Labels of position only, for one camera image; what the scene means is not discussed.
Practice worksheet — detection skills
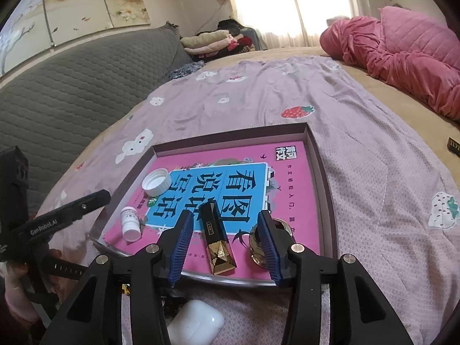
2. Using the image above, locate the white earbuds case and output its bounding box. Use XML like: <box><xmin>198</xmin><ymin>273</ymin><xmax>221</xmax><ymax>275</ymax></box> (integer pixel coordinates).
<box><xmin>167</xmin><ymin>299</ymin><xmax>225</xmax><ymax>345</ymax></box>

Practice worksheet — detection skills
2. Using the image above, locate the white curtain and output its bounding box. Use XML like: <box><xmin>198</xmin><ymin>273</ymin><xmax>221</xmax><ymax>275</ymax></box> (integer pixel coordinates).
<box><xmin>212</xmin><ymin>0</ymin><xmax>389</xmax><ymax>51</ymax></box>

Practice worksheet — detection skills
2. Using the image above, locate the purple floral bedsheet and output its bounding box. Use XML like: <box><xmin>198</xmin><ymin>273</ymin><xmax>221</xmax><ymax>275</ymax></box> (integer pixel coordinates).
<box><xmin>27</xmin><ymin>55</ymin><xmax>460</xmax><ymax>345</ymax></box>

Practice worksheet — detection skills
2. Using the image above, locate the floral wall mural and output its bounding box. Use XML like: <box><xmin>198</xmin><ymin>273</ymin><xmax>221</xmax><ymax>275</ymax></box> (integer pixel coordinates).
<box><xmin>0</xmin><ymin>0</ymin><xmax>152</xmax><ymax>76</ymax></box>

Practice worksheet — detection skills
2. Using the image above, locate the pink and blue book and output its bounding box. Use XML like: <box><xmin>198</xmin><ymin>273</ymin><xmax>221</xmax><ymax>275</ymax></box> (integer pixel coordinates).
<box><xmin>104</xmin><ymin>140</ymin><xmax>322</xmax><ymax>283</ymax></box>

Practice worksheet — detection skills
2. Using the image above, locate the pile of folded clothes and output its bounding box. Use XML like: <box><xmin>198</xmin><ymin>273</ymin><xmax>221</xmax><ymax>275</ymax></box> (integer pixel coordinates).
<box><xmin>180</xmin><ymin>20</ymin><xmax>268</xmax><ymax>62</ymax></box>

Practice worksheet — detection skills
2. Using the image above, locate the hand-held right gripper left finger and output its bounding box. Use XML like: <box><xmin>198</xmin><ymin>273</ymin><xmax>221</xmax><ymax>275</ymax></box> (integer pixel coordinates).
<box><xmin>39</xmin><ymin>210</ymin><xmax>195</xmax><ymax>345</ymax></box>

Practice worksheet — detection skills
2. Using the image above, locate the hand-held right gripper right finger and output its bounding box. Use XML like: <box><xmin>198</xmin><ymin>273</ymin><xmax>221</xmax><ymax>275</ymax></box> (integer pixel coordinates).
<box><xmin>257</xmin><ymin>210</ymin><xmax>414</xmax><ymax>345</ymax></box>

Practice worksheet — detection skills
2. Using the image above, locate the grey cardboard box tray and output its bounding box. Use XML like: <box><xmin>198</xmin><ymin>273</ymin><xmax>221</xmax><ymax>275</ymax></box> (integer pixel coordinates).
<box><xmin>88</xmin><ymin>122</ymin><xmax>340</xmax><ymax>288</ymax></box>

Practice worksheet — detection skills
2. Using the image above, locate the white pill bottle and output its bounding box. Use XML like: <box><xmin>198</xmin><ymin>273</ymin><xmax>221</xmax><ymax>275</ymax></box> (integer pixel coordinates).
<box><xmin>120</xmin><ymin>206</ymin><xmax>142</xmax><ymax>242</ymax></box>

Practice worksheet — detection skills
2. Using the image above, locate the pink quilt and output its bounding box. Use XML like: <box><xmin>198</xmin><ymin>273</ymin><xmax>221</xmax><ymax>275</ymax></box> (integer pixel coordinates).
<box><xmin>319</xmin><ymin>5</ymin><xmax>460</xmax><ymax>121</ymax></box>

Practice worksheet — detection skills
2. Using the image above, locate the white bottle cap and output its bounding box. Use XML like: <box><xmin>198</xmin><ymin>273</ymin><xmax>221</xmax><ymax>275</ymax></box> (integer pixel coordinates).
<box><xmin>142</xmin><ymin>169</ymin><xmax>171</xmax><ymax>194</ymax></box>

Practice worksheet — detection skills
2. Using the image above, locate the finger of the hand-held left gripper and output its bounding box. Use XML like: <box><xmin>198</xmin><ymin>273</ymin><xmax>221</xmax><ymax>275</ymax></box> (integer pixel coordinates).
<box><xmin>34</xmin><ymin>189</ymin><xmax>112</xmax><ymax>223</ymax></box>

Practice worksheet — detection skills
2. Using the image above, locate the black and gold lipstick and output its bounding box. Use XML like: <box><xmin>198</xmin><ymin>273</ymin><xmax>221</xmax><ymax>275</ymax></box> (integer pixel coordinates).
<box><xmin>199</xmin><ymin>202</ymin><xmax>238</xmax><ymax>275</ymax></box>

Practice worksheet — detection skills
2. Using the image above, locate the grey quilted headboard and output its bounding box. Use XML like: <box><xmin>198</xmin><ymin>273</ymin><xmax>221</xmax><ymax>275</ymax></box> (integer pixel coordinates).
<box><xmin>0</xmin><ymin>22</ymin><xmax>195</xmax><ymax>216</ymax></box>

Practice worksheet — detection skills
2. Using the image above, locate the dark patterned cloth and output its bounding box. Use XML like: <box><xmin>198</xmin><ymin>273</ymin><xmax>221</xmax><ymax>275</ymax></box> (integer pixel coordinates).
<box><xmin>169</xmin><ymin>60</ymin><xmax>205</xmax><ymax>80</ymax></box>

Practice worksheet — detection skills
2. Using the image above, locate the person's left hand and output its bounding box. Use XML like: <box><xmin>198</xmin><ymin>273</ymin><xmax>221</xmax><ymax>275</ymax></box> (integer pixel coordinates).
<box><xmin>0</xmin><ymin>262</ymin><xmax>40</xmax><ymax>326</ymax></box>

